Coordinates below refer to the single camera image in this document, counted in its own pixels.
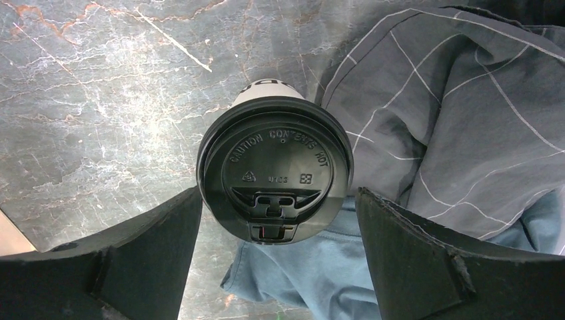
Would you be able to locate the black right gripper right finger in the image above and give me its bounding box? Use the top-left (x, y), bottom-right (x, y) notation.
top-left (356, 187), bottom-right (564, 319)

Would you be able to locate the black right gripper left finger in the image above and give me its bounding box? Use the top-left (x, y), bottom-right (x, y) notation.
top-left (1, 187), bottom-right (203, 319)

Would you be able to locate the black plastic cup lid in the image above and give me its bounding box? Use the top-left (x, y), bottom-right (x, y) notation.
top-left (196, 96), bottom-right (354, 245)

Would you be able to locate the checkered paper takeout bag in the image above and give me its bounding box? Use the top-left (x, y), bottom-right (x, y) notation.
top-left (0, 211), bottom-right (37, 257)

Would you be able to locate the white paper coffee cup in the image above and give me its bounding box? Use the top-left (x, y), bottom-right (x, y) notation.
top-left (231, 79), bottom-right (304, 107)

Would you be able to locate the teal blue cloth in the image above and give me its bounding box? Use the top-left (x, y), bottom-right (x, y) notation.
top-left (221, 189), bottom-right (564, 319)

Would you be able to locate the grey checked cloth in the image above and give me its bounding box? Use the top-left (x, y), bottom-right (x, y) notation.
top-left (322, 1), bottom-right (564, 240)

